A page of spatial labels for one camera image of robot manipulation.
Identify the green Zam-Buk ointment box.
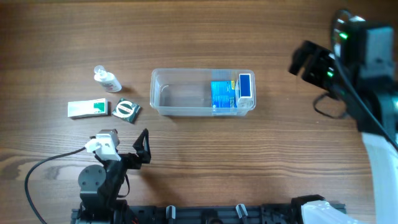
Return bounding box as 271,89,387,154
112,98,141,124

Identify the clear plastic container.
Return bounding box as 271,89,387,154
150,68,256,116

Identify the white bottle with clear cap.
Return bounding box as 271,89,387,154
94,65,122,93

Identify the white green Panadol box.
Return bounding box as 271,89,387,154
67,98,108,119

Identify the white box with blue panel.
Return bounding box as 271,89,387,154
235,73,253,108

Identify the blue Vicks lozenge box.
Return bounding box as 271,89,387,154
211,80,236,108

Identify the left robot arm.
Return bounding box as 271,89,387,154
71,129,151,223

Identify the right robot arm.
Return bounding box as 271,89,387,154
289,9,397,223

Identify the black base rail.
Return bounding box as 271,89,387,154
70,203,348,224

